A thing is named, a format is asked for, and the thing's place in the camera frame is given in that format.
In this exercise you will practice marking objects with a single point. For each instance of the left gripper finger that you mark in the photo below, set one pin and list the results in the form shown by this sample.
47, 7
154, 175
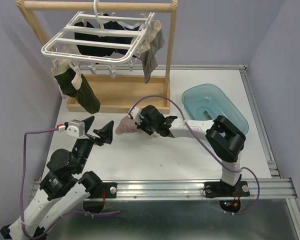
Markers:
105, 134
86, 125

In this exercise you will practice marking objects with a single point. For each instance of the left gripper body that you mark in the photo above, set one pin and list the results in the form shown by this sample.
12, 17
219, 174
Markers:
96, 140

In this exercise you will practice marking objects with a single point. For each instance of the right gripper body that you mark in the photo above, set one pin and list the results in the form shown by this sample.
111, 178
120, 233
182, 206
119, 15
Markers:
148, 128

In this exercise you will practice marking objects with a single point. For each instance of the pink mauve underwear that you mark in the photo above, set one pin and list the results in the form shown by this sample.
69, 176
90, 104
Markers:
127, 125

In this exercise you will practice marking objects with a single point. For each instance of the dark green underwear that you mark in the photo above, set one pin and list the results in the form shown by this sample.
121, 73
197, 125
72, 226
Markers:
73, 83

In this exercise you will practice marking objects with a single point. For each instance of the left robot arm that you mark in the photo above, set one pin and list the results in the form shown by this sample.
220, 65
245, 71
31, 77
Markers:
65, 185

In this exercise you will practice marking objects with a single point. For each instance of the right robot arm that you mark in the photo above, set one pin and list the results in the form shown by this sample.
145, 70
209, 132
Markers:
225, 139

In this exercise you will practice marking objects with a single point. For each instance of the light pink underwear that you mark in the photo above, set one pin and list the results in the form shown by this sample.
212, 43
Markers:
70, 49

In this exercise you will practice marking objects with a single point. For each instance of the white plastic clip hanger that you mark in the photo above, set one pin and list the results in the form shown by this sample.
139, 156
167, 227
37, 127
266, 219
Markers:
103, 39

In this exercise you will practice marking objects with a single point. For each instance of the wooden clothes rack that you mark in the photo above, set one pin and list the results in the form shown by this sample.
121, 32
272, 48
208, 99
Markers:
118, 94

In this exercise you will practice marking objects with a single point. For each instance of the teal plastic basin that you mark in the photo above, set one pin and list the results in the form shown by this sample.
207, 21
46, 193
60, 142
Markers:
207, 102

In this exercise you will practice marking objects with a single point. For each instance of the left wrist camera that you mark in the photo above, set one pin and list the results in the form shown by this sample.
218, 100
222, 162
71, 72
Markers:
75, 128

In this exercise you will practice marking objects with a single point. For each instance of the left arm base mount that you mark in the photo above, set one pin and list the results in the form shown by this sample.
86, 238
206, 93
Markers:
107, 190

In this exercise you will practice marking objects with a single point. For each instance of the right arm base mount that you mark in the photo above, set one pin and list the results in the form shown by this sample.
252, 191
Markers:
219, 189

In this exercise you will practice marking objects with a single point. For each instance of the aluminium mounting rail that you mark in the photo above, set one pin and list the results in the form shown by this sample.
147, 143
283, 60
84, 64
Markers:
191, 190

